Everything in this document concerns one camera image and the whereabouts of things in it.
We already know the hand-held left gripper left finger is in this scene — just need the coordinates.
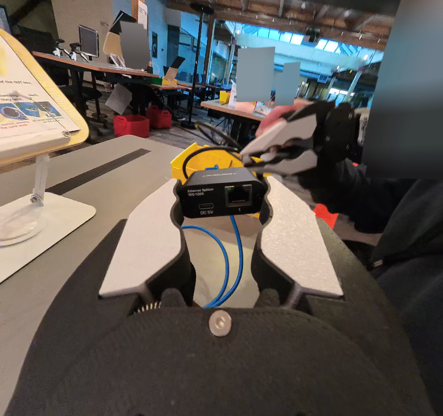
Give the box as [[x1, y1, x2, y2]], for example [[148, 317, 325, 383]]
[[99, 179, 196, 306]]

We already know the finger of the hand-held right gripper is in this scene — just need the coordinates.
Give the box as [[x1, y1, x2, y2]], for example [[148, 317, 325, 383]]
[[239, 113, 319, 159], [254, 149, 319, 177]]

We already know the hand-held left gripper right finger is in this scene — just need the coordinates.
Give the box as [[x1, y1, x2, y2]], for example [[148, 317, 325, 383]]
[[250, 176, 344, 306]]

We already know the blue ethernet cable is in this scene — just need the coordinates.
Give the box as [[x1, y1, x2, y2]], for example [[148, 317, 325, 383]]
[[181, 162, 244, 308]]

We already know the black ethernet cable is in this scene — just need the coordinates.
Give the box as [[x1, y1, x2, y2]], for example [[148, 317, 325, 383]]
[[183, 121, 284, 181]]

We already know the black ethernet splitter box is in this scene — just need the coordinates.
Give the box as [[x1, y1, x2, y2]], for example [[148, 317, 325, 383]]
[[176, 169, 266, 219]]

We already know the yellow plastic bin with divider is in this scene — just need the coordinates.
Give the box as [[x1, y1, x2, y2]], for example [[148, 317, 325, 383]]
[[171, 142, 264, 219]]

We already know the person's right forearm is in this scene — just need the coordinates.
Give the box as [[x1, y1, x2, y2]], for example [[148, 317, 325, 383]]
[[299, 161, 412, 236]]

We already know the person's right hand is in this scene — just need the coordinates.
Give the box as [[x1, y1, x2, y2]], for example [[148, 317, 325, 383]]
[[255, 98, 314, 137]]

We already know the light background table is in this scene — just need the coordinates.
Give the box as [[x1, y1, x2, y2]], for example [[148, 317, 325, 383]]
[[201, 99, 277, 139]]

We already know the person's dark sweater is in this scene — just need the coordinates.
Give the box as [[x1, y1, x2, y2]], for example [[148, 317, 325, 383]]
[[368, 179, 443, 274]]

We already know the red storage bin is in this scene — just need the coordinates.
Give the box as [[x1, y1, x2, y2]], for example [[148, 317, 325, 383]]
[[145, 106, 172, 130], [113, 114, 150, 139]]

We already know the wooden instruction board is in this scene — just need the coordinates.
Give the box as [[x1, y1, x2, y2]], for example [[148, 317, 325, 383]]
[[0, 28, 90, 167]]

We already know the black background stool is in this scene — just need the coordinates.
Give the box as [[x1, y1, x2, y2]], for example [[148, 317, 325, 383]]
[[73, 87, 108, 136]]

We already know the printed instruction sheet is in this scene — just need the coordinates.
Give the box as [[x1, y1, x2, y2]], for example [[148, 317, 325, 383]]
[[0, 36, 81, 151]]

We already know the wooden background table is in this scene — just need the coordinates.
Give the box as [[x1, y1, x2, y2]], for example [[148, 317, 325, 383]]
[[32, 50, 160, 118]]

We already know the background computer monitor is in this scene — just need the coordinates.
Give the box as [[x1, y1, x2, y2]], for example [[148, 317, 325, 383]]
[[78, 24, 100, 58]]

